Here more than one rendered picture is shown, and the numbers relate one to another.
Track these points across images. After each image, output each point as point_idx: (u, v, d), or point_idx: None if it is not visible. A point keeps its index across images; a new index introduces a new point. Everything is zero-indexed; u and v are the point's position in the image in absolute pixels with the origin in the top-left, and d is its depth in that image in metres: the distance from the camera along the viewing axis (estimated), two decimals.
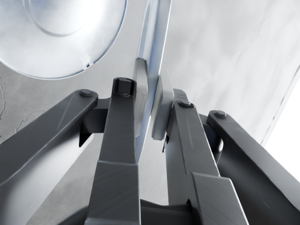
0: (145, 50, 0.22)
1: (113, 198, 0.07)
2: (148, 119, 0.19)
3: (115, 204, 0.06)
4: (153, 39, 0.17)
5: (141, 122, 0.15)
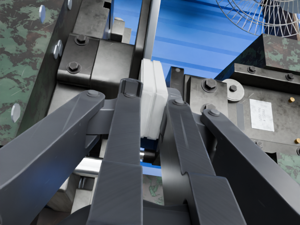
0: (147, 25, 0.31)
1: (116, 198, 0.07)
2: None
3: (118, 204, 0.06)
4: (150, 16, 0.26)
5: (147, 123, 0.15)
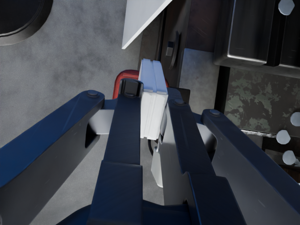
0: None
1: (116, 198, 0.07)
2: None
3: (118, 204, 0.06)
4: None
5: (147, 123, 0.15)
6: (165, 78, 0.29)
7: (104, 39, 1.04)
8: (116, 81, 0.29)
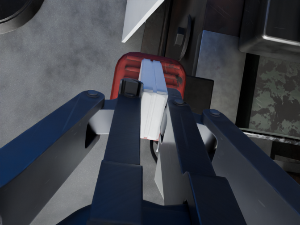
0: None
1: (116, 198, 0.07)
2: None
3: (118, 204, 0.06)
4: None
5: (147, 123, 0.15)
6: (181, 64, 0.22)
7: (103, 31, 0.95)
8: (117, 66, 0.22)
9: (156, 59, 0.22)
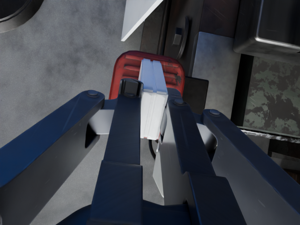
0: None
1: (116, 198, 0.07)
2: None
3: (118, 204, 0.06)
4: None
5: (147, 123, 0.15)
6: (181, 64, 0.22)
7: (102, 30, 0.96)
8: (116, 65, 0.22)
9: (155, 57, 0.22)
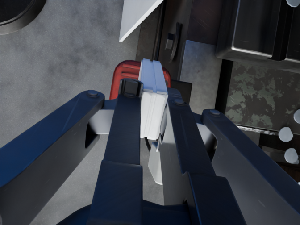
0: None
1: (116, 198, 0.07)
2: None
3: (118, 204, 0.06)
4: None
5: (147, 123, 0.15)
6: (167, 70, 0.28)
7: (102, 31, 1.01)
8: (114, 72, 0.27)
9: None
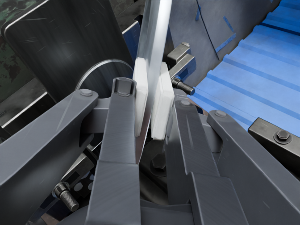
0: None
1: (113, 198, 0.07)
2: None
3: (115, 204, 0.06)
4: None
5: (141, 122, 0.15)
6: None
7: None
8: None
9: None
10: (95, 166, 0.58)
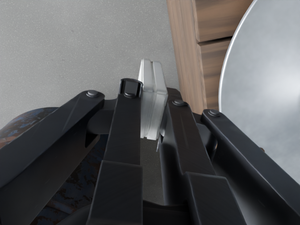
0: None
1: (116, 198, 0.07)
2: None
3: (118, 204, 0.06)
4: None
5: (147, 123, 0.15)
6: None
7: None
8: None
9: None
10: None
